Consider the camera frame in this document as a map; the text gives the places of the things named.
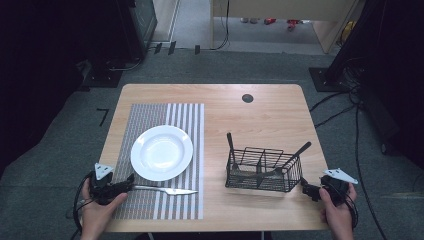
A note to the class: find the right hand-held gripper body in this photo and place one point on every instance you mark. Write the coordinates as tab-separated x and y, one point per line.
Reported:
336	188

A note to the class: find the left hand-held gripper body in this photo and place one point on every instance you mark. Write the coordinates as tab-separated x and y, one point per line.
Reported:
101	186

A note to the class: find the silver table knife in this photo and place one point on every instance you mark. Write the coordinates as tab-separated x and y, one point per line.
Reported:
166	190

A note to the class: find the person's left hand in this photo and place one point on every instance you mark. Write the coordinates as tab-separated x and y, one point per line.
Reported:
95	216

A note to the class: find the person's right hand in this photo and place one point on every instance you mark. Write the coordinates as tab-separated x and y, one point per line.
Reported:
340	220

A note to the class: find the striped placemat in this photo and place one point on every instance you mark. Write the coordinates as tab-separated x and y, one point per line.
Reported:
156	206

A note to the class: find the white plate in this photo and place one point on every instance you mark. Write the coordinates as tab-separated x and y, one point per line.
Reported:
162	153

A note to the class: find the black stand with base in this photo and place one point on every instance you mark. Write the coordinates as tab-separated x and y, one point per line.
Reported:
343	50

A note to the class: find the black monitor on stand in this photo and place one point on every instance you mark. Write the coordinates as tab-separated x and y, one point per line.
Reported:
140	26

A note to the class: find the red object on floor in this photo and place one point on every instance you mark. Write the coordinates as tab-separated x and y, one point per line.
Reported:
293	24
270	21

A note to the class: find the light wooden cabinet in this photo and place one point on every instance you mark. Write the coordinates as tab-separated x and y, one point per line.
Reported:
283	8

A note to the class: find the black stand base plate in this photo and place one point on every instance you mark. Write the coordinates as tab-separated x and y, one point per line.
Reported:
103	76

